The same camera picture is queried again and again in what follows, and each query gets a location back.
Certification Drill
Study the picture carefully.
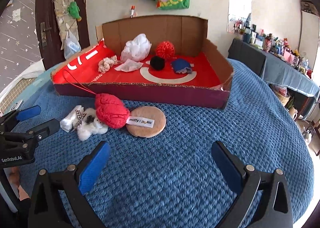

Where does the tan round cushion pad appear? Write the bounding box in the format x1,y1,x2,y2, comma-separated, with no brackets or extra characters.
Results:
126,106,166,138

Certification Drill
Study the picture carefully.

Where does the white plush toy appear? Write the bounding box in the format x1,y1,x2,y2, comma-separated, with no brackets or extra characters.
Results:
74,108,108,141

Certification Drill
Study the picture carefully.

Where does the blue cloth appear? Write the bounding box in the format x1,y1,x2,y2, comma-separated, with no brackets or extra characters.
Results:
171,58,193,74

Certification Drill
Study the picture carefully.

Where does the green plush toy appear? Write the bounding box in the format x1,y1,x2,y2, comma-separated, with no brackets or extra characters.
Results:
67,1,82,21

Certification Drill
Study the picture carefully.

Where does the orange foam net ball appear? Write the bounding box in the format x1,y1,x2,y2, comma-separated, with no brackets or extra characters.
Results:
155,41,175,59

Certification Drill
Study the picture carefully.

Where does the wall mirror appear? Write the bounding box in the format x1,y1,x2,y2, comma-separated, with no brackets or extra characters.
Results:
227,0,252,33

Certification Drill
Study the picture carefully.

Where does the light blue bedsheet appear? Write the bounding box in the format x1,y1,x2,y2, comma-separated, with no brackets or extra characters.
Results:
1,65,58,114

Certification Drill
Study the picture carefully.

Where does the dark brown door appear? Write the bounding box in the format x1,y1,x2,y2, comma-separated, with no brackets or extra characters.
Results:
35,0,90,70

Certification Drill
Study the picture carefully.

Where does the red cardboard box tray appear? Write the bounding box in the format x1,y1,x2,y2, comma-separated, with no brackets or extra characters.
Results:
51,15,234,109

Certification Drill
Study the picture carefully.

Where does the red knitted plush hat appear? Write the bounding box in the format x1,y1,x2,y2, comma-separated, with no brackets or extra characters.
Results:
62,70,131,129

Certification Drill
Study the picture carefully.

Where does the white plastic bag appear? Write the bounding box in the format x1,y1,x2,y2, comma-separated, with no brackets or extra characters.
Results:
64,30,81,59

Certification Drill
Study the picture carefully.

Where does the mop handle orange tip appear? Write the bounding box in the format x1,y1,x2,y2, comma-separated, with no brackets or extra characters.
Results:
130,6,137,18

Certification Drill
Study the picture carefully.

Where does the blue cloth covered table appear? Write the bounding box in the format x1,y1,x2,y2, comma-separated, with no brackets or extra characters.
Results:
228,38,319,99

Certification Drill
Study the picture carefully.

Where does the beige hanging organizer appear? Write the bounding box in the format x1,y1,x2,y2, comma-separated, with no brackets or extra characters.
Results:
52,0,79,50

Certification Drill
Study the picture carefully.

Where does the clear plastic packet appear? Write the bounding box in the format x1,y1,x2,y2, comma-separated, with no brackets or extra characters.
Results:
115,59,143,72

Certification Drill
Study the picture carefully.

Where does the white mesh bath pouf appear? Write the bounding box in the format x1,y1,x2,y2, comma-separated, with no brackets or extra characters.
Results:
120,34,152,62

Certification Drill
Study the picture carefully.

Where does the black pompom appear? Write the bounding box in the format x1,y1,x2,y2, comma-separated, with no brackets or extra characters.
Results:
150,55,165,71

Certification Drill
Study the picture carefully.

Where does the blue knitted blanket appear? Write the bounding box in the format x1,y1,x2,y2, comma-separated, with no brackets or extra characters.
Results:
20,60,314,227

